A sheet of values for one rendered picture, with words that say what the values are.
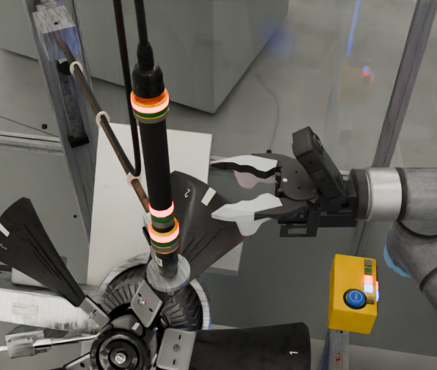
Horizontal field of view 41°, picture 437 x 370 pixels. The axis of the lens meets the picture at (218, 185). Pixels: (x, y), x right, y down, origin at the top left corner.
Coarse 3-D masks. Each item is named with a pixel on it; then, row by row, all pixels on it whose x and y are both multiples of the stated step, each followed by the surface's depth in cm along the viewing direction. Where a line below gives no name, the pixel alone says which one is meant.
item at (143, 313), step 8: (144, 280) 116; (144, 288) 116; (136, 296) 117; (144, 296) 115; (152, 296) 113; (136, 304) 116; (144, 304) 114; (152, 304) 112; (160, 304) 110; (136, 312) 114; (144, 312) 113; (152, 312) 111; (144, 320) 112; (152, 320) 110
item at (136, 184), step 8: (80, 80) 114; (88, 96) 111; (96, 112) 107; (104, 128) 104; (112, 144) 102; (120, 160) 99; (136, 184) 95; (136, 192) 94; (144, 192) 94; (144, 200) 93; (144, 208) 92
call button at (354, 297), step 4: (348, 292) 135; (352, 292) 135; (356, 292) 135; (360, 292) 135; (348, 296) 134; (352, 296) 134; (356, 296) 134; (360, 296) 134; (348, 300) 134; (352, 300) 134; (356, 300) 134; (360, 300) 134; (352, 304) 134; (356, 304) 133; (360, 304) 133
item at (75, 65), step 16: (112, 0) 68; (144, 16) 60; (144, 32) 62; (64, 48) 120; (80, 64) 116; (128, 64) 74; (128, 80) 76; (128, 96) 78; (128, 160) 97; (128, 176) 95
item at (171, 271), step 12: (144, 48) 63; (144, 60) 64; (132, 72) 65; (144, 72) 64; (156, 72) 65; (132, 84) 67; (144, 84) 65; (156, 84) 65; (144, 96) 66; (156, 96) 66; (156, 252) 88; (168, 264) 90; (168, 276) 93
